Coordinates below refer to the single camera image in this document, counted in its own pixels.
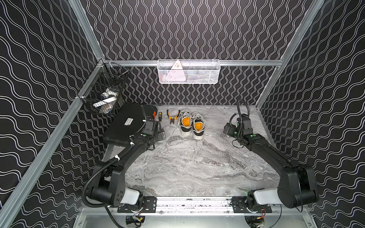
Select black white sneaker with laces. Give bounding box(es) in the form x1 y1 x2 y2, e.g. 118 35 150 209
179 111 192 136

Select orange insole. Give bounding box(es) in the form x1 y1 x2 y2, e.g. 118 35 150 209
194 122 204 132
182 116 191 127

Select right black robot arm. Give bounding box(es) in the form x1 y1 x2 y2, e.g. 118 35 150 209
223 123 319 208

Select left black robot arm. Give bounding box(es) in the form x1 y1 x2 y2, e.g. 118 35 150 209
82 129 166 208

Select yellow black pliers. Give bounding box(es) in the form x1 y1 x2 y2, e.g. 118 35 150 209
166 109 181 124

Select black yellow screwdriver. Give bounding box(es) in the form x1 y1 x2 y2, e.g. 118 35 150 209
158 112 163 123

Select black plastic tool case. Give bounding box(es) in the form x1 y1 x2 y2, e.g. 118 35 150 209
103 103 158 146

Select white items in black basket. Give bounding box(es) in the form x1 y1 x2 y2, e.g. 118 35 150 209
93 88 119 114

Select pink triangular item in basket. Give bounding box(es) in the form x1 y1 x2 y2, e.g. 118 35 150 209
167 60 186 82

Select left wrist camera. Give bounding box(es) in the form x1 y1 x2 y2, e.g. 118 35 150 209
142 120 159 136

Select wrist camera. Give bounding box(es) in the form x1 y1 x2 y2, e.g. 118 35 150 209
142 120 159 136
239 117 253 135

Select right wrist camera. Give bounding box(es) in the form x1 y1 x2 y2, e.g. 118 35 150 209
239 117 253 135

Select right corrugated black cable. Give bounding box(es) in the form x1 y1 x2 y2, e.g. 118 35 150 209
229 99 251 135

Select corrugated black cable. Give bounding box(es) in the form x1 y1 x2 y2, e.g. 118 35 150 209
81 142 136 208
229 99 251 135

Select left corrugated black cable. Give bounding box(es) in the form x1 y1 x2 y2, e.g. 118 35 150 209
81 142 136 208

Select white wire wall basket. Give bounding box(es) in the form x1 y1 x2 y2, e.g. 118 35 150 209
156 59 221 84

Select black wire corner basket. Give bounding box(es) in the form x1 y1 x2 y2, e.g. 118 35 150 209
78 59 131 116

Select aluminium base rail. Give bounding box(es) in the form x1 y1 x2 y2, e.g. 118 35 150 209
81 196 309 216

